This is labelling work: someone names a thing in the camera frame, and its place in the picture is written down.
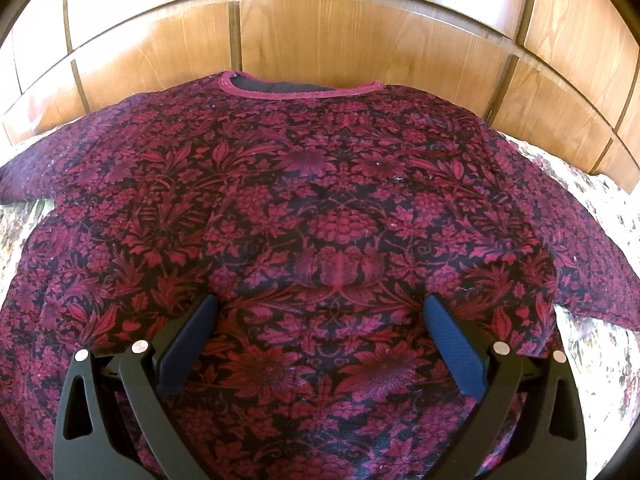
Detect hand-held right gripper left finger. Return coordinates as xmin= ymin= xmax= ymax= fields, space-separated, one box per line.
xmin=52 ymin=293 xmax=221 ymax=480

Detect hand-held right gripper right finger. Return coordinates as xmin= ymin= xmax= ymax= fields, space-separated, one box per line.
xmin=422 ymin=293 xmax=589 ymax=480

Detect maroon floral knit shirt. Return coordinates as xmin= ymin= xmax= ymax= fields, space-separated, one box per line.
xmin=0 ymin=71 xmax=640 ymax=480

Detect floral bed sheet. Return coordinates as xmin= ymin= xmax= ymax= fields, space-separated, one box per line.
xmin=0 ymin=129 xmax=640 ymax=480

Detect wooden panelled headboard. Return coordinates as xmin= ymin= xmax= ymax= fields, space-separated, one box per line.
xmin=0 ymin=0 xmax=640 ymax=192

